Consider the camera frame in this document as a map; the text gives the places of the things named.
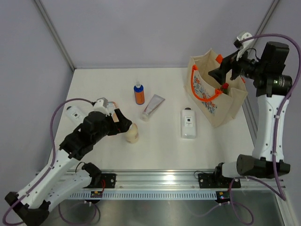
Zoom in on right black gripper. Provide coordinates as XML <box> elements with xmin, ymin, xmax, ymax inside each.
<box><xmin>208</xmin><ymin>46</ymin><xmax>265</xmax><ymax>86</ymax></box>

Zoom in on green bottle red cap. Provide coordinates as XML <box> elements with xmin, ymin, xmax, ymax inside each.
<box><xmin>219</xmin><ymin>82</ymin><xmax>229</xmax><ymax>95</ymax></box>

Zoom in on cream pump bottle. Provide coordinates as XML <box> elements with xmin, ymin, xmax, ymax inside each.
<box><xmin>125</xmin><ymin>123</ymin><xmax>139</xmax><ymax>144</ymax></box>

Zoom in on orange blue spray bottle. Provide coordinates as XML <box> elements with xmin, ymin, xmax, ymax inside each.
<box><xmin>134</xmin><ymin>81</ymin><xmax>145</xmax><ymax>105</ymax></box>

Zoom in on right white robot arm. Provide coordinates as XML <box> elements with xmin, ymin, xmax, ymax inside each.
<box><xmin>208</xmin><ymin>41</ymin><xmax>293</xmax><ymax>187</ymax></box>

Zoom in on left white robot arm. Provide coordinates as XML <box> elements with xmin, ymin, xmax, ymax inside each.
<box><xmin>5</xmin><ymin>109</ymin><xmax>132</xmax><ymax>226</ymax></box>

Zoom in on peach bottle pink cap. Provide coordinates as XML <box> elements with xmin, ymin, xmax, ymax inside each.
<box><xmin>108</xmin><ymin>101</ymin><xmax>119</xmax><ymax>122</ymax></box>

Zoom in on clear squeeze tube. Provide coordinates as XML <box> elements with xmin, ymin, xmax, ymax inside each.
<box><xmin>140</xmin><ymin>94</ymin><xmax>165</xmax><ymax>121</ymax></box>

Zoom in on white rectangular bottle black cap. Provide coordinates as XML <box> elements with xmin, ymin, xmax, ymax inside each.
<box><xmin>181</xmin><ymin>108</ymin><xmax>197</xmax><ymax>139</ymax></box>

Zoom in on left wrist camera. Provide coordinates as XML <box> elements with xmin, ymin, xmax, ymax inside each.
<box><xmin>93</xmin><ymin>97</ymin><xmax>117</xmax><ymax>115</ymax></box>

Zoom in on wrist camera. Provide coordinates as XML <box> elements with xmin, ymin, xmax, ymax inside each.
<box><xmin>234</xmin><ymin>31</ymin><xmax>253</xmax><ymax>61</ymax></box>
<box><xmin>93</xmin><ymin>97</ymin><xmax>117</xmax><ymax>115</ymax></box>

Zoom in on canvas tote bag orange handles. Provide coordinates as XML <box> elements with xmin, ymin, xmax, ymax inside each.
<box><xmin>184</xmin><ymin>49</ymin><xmax>248</xmax><ymax>128</ymax></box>

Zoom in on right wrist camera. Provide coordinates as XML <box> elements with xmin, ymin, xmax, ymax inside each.
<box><xmin>234</xmin><ymin>31</ymin><xmax>253</xmax><ymax>61</ymax></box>

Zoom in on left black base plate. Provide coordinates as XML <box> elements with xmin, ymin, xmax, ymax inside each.
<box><xmin>88</xmin><ymin>173</ymin><xmax>116</xmax><ymax>189</ymax></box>

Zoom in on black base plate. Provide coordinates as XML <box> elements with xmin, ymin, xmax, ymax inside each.
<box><xmin>88</xmin><ymin>173</ymin><xmax>116</xmax><ymax>189</ymax></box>
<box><xmin>198</xmin><ymin>173</ymin><xmax>233</xmax><ymax>189</ymax></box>

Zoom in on right aluminium frame post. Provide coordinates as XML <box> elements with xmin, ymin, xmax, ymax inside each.
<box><xmin>255</xmin><ymin>0</ymin><xmax>281</xmax><ymax>36</ymax></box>

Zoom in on aluminium frame post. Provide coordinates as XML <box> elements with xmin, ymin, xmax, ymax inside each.
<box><xmin>32</xmin><ymin>0</ymin><xmax>76</xmax><ymax>72</ymax></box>
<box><xmin>255</xmin><ymin>0</ymin><xmax>281</xmax><ymax>36</ymax></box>

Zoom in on white slotted cable duct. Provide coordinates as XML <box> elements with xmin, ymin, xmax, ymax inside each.
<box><xmin>68</xmin><ymin>190</ymin><xmax>217</xmax><ymax>200</ymax></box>

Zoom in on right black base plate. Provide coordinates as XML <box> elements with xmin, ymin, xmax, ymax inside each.
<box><xmin>198</xmin><ymin>173</ymin><xmax>233</xmax><ymax>189</ymax></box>

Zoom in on left aluminium frame post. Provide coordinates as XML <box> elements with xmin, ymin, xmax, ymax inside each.
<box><xmin>32</xmin><ymin>0</ymin><xmax>76</xmax><ymax>72</ymax></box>

